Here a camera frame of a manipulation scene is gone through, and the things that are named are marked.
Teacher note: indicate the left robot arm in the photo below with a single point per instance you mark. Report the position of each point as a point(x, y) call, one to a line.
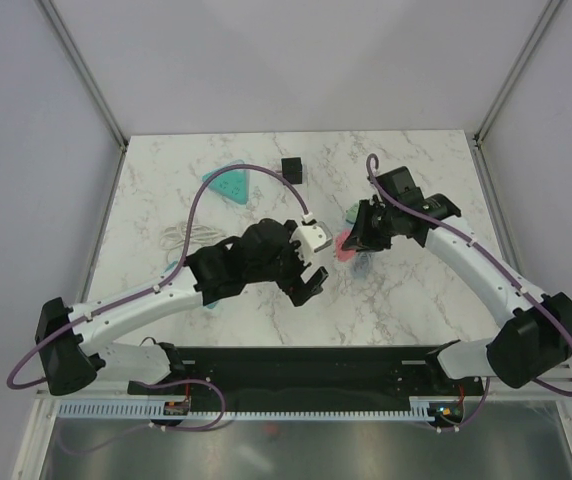
point(73, 340)

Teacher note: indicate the coral square adapter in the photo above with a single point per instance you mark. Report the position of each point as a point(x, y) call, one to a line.
point(341, 254)

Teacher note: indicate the black cube socket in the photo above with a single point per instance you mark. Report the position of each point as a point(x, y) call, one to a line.
point(292, 170)

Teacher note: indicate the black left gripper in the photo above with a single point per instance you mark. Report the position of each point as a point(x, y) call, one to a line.
point(295, 288)

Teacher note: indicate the white slotted cable duct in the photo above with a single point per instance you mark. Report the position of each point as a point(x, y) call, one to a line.
point(163, 410)

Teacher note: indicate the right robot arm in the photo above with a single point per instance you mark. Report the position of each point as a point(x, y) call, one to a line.
point(534, 327)

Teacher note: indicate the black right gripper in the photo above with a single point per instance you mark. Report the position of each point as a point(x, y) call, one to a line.
point(360, 237)

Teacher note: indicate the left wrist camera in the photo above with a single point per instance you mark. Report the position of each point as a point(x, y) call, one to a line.
point(310, 237)

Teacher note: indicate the green cube plug adapter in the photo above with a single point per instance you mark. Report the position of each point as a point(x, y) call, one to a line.
point(351, 214)

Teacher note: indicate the teal triangular power strip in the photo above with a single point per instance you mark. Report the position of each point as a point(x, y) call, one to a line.
point(232, 185)

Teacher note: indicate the blue round power strip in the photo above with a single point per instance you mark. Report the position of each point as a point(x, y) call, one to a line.
point(361, 264)

